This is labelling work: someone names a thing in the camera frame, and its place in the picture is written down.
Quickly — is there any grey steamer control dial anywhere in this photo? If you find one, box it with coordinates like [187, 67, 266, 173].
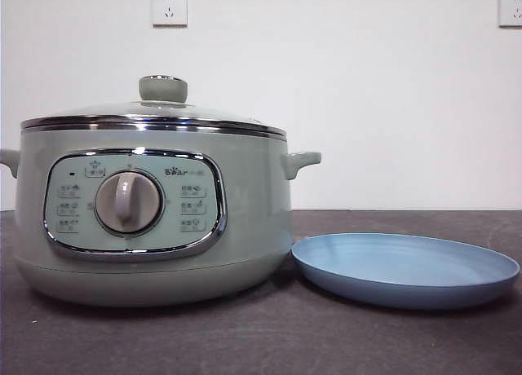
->
[94, 170, 163, 235]

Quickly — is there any blue round plate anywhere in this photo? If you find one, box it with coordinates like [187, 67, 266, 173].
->
[290, 232, 522, 311]

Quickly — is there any glass lid with green knob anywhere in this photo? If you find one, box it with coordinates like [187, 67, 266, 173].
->
[20, 74, 288, 141]

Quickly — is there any pale green electric steamer pot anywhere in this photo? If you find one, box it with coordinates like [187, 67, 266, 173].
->
[0, 121, 322, 309]

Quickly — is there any white wall socket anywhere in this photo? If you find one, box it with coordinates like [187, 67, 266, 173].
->
[498, 0, 522, 29]
[152, 0, 189, 29]

